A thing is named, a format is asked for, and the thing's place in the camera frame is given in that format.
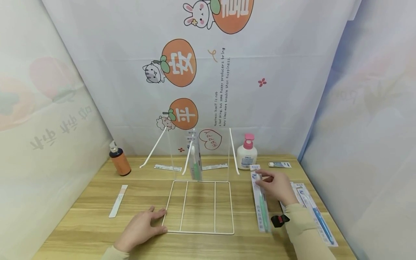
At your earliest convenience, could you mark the person's left hand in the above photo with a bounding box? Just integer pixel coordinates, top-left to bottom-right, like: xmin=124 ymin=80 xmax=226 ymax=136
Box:
xmin=113 ymin=205 xmax=168 ymax=254

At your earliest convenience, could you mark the person's right hand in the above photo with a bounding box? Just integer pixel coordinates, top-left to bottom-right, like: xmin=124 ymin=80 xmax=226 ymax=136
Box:
xmin=255 ymin=168 xmax=299 ymax=207

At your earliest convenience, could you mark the green toothbrush package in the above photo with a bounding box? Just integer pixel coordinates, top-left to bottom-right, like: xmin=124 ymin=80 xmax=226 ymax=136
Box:
xmin=186 ymin=131 xmax=203 ymax=181
xmin=250 ymin=164 xmax=272 ymax=233

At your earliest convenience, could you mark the clear rack with white frame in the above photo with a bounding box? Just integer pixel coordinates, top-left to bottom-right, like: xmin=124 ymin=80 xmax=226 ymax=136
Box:
xmin=139 ymin=126 xmax=241 ymax=235

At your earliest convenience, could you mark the person's right forearm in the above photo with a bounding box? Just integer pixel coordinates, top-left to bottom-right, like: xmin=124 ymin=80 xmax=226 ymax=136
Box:
xmin=283 ymin=203 xmax=337 ymax=260

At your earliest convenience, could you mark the person's left forearm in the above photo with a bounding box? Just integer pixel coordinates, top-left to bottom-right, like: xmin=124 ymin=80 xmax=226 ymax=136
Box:
xmin=100 ymin=244 xmax=131 ymax=260

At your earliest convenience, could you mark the white bottle with pink pump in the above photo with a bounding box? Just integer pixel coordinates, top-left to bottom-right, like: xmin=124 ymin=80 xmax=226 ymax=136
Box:
xmin=236 ymin=133 xmax=258 ymax=170

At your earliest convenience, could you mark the white toothbrush package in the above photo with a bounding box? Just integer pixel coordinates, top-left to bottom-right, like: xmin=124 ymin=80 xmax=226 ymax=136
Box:
xmin=279 ymin=182 xmax=307 ymax=214

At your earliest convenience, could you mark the pink toothbrush package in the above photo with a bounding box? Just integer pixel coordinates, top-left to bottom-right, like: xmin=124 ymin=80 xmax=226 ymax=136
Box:
xmin=108 ymin=185 xmax=129 ymax=219

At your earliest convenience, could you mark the flat white package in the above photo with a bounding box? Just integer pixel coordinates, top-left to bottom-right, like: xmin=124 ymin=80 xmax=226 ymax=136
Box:
xmin=201 ymin=163 xmax=229 ymax=171
xmin=154 ymin=164 xmax=183 ymax=172

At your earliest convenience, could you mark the orange spray bottle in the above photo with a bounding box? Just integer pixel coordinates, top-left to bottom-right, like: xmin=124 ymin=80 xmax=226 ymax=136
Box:
xmin=109 ymin=140 xmax=132 ymax=177

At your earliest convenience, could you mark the upright green toothbrush package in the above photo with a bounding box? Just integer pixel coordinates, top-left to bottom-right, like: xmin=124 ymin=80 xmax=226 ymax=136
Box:
xmin=186 ymin=131 xmax=203 ymax=181

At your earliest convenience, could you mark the blue toothbrush package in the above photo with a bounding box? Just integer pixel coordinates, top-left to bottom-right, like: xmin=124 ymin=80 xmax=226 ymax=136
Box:
xmin=294 ymin=182 xmax=339 ymax=247

